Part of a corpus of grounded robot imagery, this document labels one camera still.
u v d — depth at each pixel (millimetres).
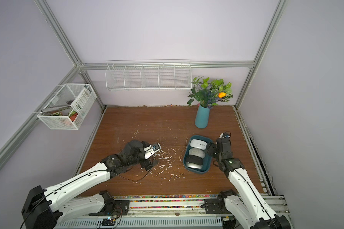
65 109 749
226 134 727
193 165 886
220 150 630
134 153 600
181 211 734
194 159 883
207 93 811
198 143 930
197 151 904
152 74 988
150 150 655
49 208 404
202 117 990
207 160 903
